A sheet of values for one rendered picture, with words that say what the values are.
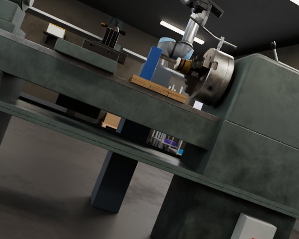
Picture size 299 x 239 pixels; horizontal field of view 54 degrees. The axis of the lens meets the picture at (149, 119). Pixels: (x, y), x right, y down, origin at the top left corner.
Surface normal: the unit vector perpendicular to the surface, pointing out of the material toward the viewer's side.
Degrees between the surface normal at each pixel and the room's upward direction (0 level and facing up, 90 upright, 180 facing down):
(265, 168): 90
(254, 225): 90
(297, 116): 90
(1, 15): 90
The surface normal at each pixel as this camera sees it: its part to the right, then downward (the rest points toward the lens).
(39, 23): 0.25, 0.10
